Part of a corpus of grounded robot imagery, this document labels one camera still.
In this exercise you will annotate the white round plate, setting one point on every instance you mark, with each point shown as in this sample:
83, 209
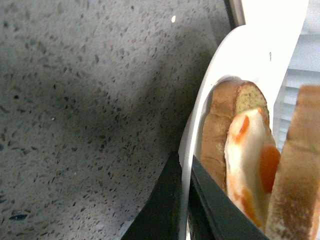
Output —
260, 54

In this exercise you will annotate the fried egg filling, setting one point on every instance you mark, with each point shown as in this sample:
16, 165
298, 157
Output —
251, 159

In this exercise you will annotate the bread slice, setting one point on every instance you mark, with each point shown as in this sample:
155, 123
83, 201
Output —
294, 208
229, 98

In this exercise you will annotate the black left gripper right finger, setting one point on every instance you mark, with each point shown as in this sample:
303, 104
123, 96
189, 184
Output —
212, 215

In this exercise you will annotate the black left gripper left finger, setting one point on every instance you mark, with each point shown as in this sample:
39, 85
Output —
159, 218

